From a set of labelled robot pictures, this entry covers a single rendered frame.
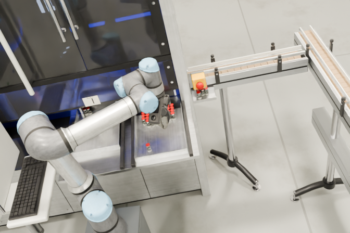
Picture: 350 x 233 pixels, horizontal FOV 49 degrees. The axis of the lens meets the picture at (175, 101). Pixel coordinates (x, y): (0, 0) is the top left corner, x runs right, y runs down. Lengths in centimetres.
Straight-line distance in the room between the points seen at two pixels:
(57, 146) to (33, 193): 76
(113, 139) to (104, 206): 52
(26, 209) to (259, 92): 224
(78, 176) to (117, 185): 101
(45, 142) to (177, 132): 82
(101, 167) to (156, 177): 71
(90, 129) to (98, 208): 39
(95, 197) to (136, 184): 100
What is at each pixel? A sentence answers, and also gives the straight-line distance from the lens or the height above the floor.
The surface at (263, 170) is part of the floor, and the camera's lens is 290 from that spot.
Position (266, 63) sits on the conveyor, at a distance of 227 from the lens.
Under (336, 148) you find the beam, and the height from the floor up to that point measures 55.
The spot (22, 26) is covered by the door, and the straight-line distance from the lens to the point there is 194.
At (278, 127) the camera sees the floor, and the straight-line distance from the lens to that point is 319.
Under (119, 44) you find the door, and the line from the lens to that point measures 192.
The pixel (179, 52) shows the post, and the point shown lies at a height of 121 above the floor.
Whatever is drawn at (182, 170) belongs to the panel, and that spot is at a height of 32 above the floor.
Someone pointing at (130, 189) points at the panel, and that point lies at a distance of 267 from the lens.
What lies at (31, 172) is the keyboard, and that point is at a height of 83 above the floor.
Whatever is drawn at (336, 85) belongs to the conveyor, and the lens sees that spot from 212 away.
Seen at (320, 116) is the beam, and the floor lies 55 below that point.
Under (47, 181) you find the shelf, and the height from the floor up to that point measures 80.
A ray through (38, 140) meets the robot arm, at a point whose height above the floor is 142.
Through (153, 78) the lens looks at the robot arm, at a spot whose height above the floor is 137.
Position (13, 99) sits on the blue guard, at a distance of 220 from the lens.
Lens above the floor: 227
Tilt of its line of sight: 40 degrees down
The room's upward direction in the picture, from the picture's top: 13 degrees counter-clockwise
